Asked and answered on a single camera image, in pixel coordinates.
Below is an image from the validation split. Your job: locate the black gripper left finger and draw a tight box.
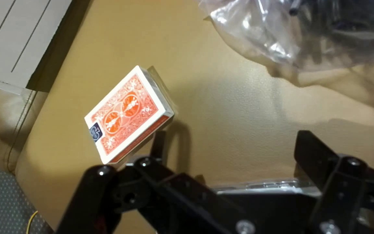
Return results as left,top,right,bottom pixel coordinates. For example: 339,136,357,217
55,128,257,234

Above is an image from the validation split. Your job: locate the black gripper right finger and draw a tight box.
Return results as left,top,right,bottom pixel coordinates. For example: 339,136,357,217
292,128,374,234

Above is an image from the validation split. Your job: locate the red playing card box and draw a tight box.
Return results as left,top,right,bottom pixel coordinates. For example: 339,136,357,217
83,63,178,166

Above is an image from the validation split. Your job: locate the clear plastic packet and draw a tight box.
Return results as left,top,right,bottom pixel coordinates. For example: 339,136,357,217
196,0,374,118

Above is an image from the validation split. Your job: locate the tan leather sofa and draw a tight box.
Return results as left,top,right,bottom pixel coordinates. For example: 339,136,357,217
0,0,374,234

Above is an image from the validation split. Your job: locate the grey dotted mat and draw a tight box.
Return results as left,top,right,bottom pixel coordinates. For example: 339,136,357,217
0,145,53,234

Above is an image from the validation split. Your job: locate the thin yellow wire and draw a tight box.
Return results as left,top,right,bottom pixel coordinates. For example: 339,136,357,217
24,209,41,234

